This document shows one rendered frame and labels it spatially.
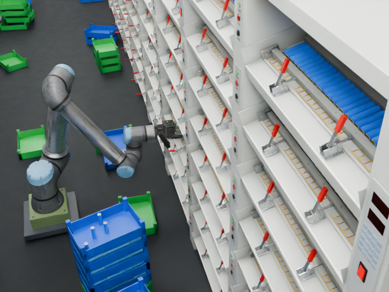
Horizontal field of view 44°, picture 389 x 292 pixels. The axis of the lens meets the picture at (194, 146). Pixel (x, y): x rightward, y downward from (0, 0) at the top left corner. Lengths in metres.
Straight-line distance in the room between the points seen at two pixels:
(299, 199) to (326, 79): 0.29
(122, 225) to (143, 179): 1.04
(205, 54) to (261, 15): 0.59
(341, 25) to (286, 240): 0.65
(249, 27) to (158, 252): 1.76
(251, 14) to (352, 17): 0.39
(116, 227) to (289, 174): 1.20
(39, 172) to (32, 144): 1.02
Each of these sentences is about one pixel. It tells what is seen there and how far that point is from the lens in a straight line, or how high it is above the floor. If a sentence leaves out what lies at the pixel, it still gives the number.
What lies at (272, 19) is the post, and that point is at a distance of 1.32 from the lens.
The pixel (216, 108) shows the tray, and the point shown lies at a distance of 1.88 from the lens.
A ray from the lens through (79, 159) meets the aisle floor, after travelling 3.56.
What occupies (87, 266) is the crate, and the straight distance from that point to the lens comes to 2.19.
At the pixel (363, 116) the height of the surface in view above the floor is 1.53.
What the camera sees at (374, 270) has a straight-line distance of 0.90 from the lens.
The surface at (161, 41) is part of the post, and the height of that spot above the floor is 0.97.
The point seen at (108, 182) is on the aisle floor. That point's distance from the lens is 3.30.
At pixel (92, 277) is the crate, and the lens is 2.25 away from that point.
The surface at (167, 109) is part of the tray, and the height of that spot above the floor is 0.52.
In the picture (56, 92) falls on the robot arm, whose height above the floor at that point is 0.93.
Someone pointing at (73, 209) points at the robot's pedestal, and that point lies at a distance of 3.06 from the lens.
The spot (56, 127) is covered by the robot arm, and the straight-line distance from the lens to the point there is 2.76.
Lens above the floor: 2.06
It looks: 35 degrees down
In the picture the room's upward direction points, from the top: 2 degrees counter-clockwise
